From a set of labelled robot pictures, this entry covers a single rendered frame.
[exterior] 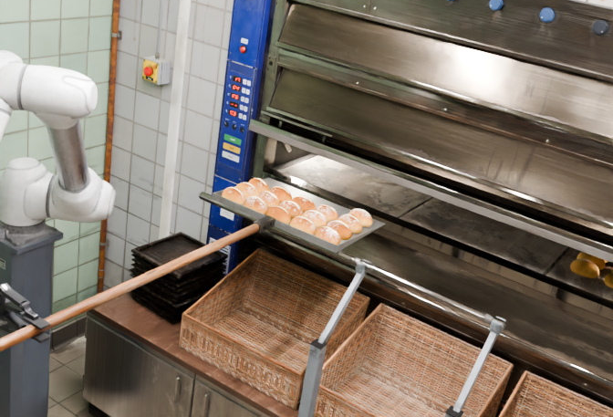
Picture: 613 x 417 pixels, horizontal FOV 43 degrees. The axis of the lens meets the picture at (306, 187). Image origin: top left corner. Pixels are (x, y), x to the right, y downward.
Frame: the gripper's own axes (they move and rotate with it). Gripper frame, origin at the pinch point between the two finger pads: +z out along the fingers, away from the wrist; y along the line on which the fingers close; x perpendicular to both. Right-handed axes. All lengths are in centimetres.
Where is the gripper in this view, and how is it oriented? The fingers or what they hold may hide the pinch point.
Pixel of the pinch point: (36, 328)
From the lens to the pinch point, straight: 206.2
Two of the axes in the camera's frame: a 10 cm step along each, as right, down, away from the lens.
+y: -1.5, 9.2, 3.7
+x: -5.5, 2.4, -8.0
